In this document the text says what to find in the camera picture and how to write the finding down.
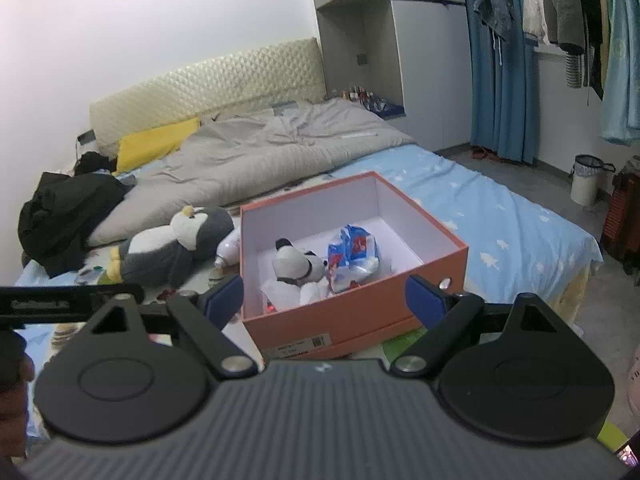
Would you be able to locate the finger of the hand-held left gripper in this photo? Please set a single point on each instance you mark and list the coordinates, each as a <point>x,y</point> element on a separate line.
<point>120,291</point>

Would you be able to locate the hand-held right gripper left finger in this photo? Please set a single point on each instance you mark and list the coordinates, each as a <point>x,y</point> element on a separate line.
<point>227,295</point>

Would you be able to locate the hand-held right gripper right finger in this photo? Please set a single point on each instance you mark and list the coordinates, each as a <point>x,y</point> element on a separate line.
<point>425,300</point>

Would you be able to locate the orange cardboard box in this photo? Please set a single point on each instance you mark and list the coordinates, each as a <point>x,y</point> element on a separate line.
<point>360,320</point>

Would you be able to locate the small panda plush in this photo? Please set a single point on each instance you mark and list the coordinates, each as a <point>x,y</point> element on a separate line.
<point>295,265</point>

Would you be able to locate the blue plastic bag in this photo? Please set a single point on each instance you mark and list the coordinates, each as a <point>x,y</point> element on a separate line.
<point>350,250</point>

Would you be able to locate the person's left hand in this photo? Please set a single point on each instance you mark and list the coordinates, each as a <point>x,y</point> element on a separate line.
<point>15,400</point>

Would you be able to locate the food print plastic mat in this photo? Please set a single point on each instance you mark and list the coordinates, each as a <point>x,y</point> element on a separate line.
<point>202,275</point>

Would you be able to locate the white bottle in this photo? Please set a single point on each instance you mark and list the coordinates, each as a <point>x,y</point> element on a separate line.
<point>229,250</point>

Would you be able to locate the grey penguin plush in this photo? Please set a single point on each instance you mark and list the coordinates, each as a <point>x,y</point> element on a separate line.
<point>165,255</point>

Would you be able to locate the black jacket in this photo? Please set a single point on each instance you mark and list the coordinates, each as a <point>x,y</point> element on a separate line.
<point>60,215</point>

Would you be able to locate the small black garment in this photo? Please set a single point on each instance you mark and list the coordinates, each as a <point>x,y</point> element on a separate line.
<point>95,162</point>

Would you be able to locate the grey duvet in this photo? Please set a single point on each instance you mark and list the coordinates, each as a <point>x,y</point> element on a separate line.
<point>260,155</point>

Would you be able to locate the yellow pillow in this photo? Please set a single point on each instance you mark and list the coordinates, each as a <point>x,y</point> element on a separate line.
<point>150,142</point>

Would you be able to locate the red slippers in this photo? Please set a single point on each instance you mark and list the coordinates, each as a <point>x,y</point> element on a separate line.
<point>482,153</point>

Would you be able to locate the white trash bin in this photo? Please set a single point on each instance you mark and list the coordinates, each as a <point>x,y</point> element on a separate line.
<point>587,185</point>

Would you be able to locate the row of small bottles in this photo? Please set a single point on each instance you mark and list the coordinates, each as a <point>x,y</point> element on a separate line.
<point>365,96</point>

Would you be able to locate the dark red suitcase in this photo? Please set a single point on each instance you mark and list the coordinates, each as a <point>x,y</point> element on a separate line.
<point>622,220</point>

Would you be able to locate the hanging clothes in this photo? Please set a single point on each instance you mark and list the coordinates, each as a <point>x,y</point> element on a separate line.
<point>500,100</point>

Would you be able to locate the grey white wardrobe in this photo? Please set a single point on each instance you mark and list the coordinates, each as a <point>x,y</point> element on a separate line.
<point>430,60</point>

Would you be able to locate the hanging striped garment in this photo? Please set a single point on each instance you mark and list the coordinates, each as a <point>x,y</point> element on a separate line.
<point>573,70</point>

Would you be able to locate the hanging denim garment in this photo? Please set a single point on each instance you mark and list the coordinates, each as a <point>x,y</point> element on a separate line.
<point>492,0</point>

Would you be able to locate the hanging light blue garment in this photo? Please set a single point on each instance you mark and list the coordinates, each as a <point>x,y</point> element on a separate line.
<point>622,60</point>

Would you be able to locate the hanging white jacket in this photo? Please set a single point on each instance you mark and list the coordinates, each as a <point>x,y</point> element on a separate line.
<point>535,5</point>

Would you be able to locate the hanging black garment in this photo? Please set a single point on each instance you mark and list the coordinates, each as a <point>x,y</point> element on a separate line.
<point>592,20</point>

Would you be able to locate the hanging grey coat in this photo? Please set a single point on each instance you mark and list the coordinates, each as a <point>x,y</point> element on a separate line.
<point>565,5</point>

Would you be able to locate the wall socket with charger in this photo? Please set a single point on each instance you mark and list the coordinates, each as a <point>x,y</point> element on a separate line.
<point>86,136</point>

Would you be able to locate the dark wall switch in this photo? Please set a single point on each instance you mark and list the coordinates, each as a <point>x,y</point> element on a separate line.
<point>362,58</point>

